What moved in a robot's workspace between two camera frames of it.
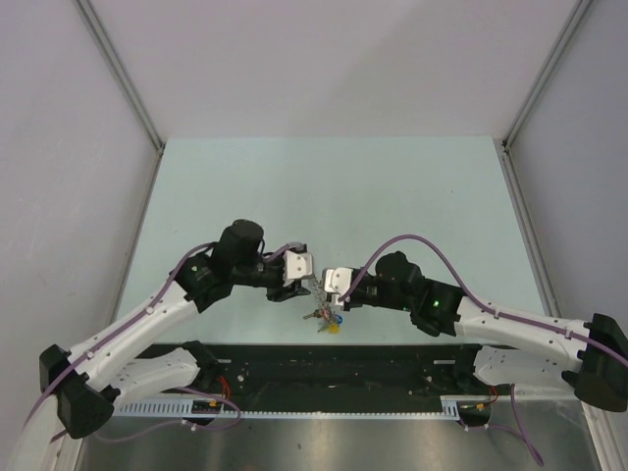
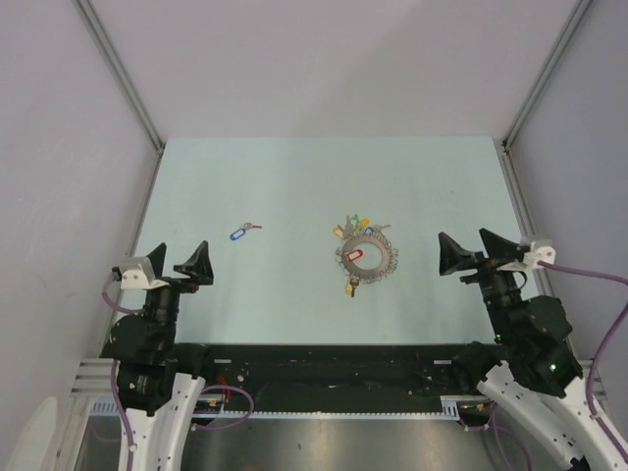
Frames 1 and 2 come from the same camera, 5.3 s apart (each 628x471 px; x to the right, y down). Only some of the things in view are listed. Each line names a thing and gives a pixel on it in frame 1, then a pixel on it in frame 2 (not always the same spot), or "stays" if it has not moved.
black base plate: [337, 372] stays
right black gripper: [350, 302] -> [454, 257]
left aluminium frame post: [122, 71] stays
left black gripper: [280, 293] -> [197, 267]
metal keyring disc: [323, 298] -> [365, 274]
